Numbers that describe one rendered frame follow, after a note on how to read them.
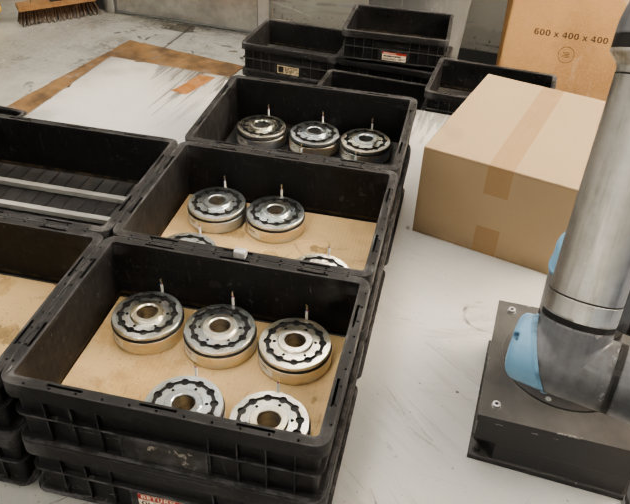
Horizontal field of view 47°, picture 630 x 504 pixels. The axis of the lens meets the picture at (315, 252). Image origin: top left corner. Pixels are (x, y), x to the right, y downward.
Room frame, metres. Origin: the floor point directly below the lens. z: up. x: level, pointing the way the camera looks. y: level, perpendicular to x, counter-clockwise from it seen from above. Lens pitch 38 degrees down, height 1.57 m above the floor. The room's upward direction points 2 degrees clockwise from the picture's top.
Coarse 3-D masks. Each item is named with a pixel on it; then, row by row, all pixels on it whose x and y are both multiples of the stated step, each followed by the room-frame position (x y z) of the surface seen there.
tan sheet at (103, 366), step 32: (96, 352) 0.71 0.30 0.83; (128, 352) 0.71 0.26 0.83; (160, 352) 0.71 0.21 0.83; (256, 352) 0.72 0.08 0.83; (64, 384) 0.65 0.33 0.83; (96, 384) 0.65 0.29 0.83; (128, 384) 0.65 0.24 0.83; (224, 384) 0.66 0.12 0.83; (256, 384) 0.66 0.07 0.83; (320, 384) 0.67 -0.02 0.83; (320, 416) 0.61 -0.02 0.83
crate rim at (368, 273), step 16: (192, 144) 1.13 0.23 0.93; (208, 144) 1.14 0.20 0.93; (176, 160) 1.09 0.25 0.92; (288, 160) 1.10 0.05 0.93; (304, 160) 1.10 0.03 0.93; (320, 160) 1.10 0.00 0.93; (160, 176) 1.02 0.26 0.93; (384, 176) 1.06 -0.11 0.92; (144, 192) 0.97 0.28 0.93; (128, 208) 0.92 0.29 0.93; (384, 208) 0.96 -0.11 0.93; (384, 224) 0.91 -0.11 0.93; (160, 240) 0.85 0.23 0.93; (176, 240) 0.85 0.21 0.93; (256, 256) 0.82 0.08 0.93; (272, 256) 0.82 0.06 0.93; (368, 256) 0.83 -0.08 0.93; (336, 272) 0.79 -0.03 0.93; (352, 272) 0.79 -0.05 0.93; (368, 272) 0.79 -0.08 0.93
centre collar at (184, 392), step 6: (180, 390) 0.61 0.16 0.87; (186, 390) 0.61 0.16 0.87; (192, 390) 0.61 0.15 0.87; (168, 396) 0.60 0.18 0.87; (174, 396) 0.60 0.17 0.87; (180, 396) 0.61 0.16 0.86; (186, 396) 0.61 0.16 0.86; (192, 396) 0.61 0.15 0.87; (198, 396) 0.61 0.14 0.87; (168, 402) 0.59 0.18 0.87; (198, 402) 0.60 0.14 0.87; (192, 408) 0.59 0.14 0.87; (198, 408) 0.59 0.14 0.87
